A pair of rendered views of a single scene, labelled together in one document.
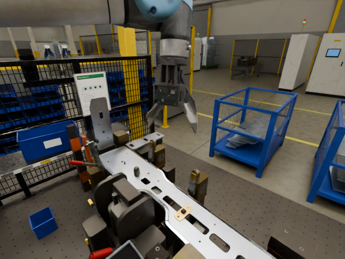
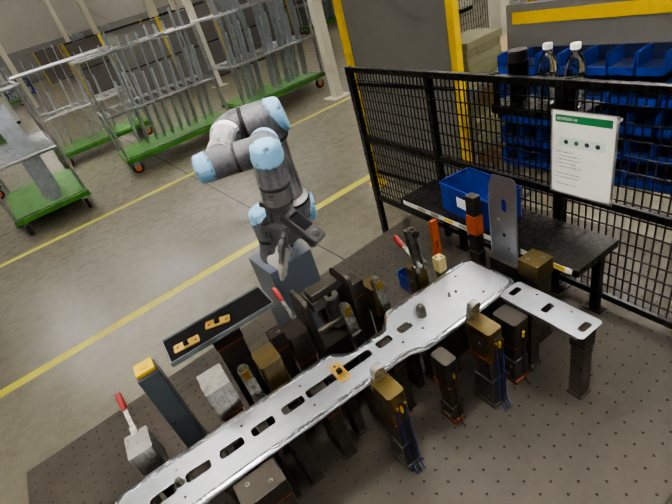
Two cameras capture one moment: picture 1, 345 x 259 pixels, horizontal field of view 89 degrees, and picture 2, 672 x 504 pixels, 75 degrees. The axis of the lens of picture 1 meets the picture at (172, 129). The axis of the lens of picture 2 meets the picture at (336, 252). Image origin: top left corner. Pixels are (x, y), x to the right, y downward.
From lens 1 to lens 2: 1.37 m
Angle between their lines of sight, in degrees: 93
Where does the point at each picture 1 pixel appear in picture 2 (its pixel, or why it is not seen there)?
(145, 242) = (292, 326)
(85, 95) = (564, 154)
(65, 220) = not seen: hidden behind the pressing
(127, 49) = not seen: outside the picture
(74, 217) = not seen: hidden behind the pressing
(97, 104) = (500, 186)
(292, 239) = (259, 480)
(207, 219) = (323, 398)
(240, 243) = (284, 426)
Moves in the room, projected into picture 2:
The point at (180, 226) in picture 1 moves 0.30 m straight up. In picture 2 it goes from (321, 369) to (293, 298)
